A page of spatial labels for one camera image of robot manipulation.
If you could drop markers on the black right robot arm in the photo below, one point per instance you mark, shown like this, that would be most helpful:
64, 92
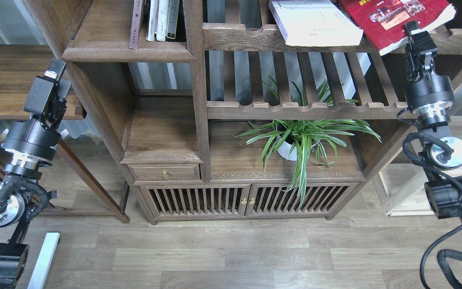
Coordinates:
432, 147

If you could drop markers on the white upright book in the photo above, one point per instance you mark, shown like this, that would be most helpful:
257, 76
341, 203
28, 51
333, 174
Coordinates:
152, 20
162, 20

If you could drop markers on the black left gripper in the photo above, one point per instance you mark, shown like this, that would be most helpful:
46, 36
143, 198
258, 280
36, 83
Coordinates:
46, 103

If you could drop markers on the light wooden shelf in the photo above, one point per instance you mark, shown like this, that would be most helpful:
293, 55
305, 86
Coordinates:
400, 185

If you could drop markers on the green spider plant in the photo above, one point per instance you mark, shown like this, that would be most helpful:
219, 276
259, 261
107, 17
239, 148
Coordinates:
324, 133

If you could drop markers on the white upright book left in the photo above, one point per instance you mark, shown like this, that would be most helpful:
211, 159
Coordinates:
152, 20

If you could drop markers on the white plant pot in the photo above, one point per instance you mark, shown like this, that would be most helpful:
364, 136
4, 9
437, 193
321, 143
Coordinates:
285, 149

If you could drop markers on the white upright book middle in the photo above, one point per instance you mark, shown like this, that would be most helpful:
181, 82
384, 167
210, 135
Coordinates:
162, 20

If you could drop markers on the maroon book white characters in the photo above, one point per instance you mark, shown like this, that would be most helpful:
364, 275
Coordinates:
137, 19

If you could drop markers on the red hardcover book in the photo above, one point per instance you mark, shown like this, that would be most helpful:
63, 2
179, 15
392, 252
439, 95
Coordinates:
383, 21

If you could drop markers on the white metal bar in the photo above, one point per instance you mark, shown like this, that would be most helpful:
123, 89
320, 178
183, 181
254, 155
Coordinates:
44, 260

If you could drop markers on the dark green upright book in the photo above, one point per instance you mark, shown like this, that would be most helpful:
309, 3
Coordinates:
172, 20

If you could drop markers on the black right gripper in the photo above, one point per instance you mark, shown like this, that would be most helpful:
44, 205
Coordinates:
427, 91

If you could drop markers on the dark wooden side table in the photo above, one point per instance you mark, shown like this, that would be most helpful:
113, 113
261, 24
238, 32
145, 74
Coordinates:
19, 64

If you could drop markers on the dark wooden bookshelf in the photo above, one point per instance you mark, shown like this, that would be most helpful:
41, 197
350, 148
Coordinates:
178, 106

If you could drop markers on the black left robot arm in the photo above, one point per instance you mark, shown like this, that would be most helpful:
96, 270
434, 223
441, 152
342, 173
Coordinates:
21, 200

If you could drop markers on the white paperback book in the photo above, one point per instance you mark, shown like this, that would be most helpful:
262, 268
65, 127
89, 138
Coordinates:
314, 23

